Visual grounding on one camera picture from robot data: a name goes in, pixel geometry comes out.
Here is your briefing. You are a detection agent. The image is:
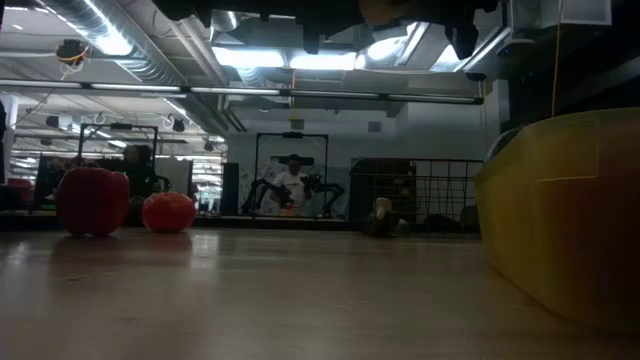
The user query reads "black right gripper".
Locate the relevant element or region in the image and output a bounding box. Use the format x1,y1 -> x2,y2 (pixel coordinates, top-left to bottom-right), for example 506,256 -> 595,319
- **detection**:
152,0 -> 501,55

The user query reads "small white green vegetable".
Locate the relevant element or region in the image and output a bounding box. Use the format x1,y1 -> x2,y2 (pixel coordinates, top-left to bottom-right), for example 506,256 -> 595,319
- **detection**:
372,196 -> 407,236

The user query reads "purple eggplant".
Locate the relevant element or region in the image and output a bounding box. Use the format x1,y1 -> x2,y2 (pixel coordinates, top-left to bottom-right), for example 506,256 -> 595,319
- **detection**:
359,209 -> 401,239

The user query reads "orange persimmon green calyx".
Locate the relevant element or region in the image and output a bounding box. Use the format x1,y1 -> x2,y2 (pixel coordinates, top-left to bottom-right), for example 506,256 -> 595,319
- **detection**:
141,191 -> 197,234

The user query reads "red bell pepper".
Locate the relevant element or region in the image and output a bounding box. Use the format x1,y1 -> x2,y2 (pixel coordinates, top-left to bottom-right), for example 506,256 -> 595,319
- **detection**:
55,167 -> 131,238

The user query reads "long ceiling light bar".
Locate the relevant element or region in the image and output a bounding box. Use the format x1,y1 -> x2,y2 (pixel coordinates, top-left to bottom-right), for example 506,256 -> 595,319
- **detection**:
0,78 -> 485,106

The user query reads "person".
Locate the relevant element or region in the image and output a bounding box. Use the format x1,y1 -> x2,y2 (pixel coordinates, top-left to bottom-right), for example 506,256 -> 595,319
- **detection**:
122,143 -> 174,211
272,153 -> 314,217

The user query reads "black speaker column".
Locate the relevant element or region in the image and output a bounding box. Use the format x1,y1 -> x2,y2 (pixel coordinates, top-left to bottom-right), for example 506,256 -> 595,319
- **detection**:
221,162 -> 240,217

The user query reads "yellow plastic bin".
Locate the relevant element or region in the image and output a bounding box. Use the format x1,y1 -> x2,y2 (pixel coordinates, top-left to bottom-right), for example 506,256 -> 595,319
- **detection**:
473,107 -> 640,334

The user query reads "black background frame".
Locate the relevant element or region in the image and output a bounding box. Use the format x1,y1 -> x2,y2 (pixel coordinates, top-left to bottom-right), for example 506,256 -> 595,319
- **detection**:
253,131 -> 330,219
77,123 -> 160,166

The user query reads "wire mesh basket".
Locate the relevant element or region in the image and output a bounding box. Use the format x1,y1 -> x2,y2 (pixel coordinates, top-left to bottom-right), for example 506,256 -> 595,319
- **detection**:
348,157 -> 485,236

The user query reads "silver ventilation duct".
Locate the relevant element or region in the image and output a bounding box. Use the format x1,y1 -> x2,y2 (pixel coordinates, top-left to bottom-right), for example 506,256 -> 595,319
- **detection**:
42,0 -> 186,86

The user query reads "black aluminium table frame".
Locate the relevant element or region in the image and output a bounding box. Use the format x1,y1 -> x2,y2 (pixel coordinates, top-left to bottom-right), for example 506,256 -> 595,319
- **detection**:
0,208 -> 481,236

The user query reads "black yellow cable reel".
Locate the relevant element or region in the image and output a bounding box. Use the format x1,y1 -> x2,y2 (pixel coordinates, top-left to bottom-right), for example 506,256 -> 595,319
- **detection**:
54,38 -> 91,69

